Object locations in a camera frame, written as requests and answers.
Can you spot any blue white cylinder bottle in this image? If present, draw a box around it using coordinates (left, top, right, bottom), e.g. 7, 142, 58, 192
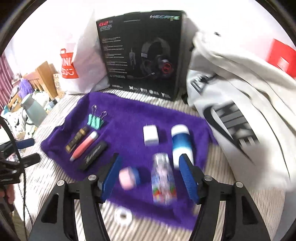
171, 124, 194, 169

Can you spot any Grand Reserve black box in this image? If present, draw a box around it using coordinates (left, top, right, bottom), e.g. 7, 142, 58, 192
65, 126, 89, 153

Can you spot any left hand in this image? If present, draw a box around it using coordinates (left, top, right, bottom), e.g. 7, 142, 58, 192
1, 184, 15, 211

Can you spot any black headset box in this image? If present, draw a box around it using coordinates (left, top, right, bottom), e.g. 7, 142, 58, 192
96, 11, 187, 100

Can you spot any clear sanitizer bottle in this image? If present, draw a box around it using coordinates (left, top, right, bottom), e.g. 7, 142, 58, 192
151, 153, 177, 205

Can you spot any white tape roll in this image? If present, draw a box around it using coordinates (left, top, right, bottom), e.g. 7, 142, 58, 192
114, 207, 132, 225

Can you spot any mint green kettle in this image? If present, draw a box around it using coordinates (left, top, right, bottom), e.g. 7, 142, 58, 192
21, 94, 47, 127

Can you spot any white Miniso plastic bag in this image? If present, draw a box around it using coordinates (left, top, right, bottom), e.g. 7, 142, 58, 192
59, 19, 110, 94

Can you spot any purple towel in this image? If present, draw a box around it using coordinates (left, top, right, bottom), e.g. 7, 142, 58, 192
41, 92, 216, 230

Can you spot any teal binder clip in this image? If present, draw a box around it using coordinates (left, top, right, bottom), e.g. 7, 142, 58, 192
87, 105, 107, 130

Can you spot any pink grey tube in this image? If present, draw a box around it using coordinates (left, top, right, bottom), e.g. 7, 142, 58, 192
70, 131, 99, 162

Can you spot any pink blue sponge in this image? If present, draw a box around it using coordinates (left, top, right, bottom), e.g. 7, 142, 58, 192
118, 167, 141, 190

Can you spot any white charger adapter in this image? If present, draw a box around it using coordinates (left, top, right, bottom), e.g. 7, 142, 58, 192
143, 125, 159, 146

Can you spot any red paper bag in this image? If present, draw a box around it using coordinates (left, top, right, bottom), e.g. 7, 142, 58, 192
266, 39, 296, 79

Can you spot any black Horizon stick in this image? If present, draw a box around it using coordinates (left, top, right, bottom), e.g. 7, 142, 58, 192
79, 141, 108, 171

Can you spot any grey Nike bag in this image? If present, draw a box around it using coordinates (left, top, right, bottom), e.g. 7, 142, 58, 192
187, 31, 295, 191

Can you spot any wooden headboard piece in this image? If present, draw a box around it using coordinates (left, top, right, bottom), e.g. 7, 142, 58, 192
23, 61, 58, 100

